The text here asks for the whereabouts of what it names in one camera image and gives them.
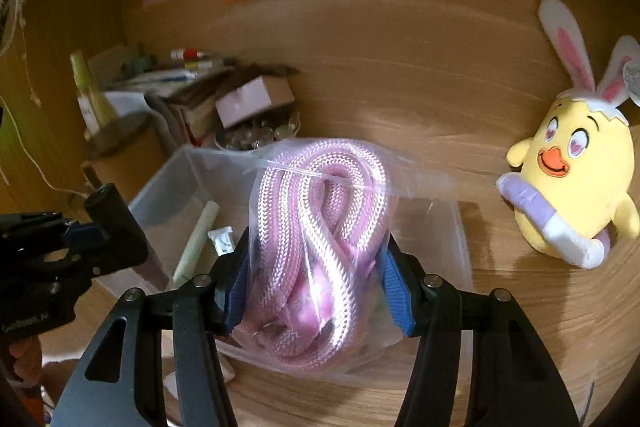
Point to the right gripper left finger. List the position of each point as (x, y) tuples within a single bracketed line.
[(118, 380)]

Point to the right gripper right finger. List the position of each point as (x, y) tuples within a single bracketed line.
[(514, 381)]

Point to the dark purple spray bottle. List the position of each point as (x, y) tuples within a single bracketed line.
[(123, 244)]

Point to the pale green long tube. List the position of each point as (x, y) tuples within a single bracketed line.
[(195, 244)]

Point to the white ointment tube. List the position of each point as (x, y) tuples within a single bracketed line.
[(222, 240)]

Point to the person left hand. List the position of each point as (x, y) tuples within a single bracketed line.
[(28, 360)]

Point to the brown mug with lid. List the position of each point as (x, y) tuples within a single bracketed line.
[(127, 152)]

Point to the clear plastic storage box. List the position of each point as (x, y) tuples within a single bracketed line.
[(314, 221)]

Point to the green spray bottle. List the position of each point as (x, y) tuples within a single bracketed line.
[(96, 110)]

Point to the yellow chick plush toy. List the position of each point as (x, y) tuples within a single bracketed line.
[(569, 181)]

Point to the stack of books papers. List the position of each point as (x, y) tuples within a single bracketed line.
[(185, 98)]

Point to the bowl of candies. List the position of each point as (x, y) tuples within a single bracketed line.
[(259, 131)]

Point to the red white marker pen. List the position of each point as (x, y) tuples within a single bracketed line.
[(189, 55)]

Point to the small white pink box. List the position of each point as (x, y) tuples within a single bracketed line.
[(253, 98)]

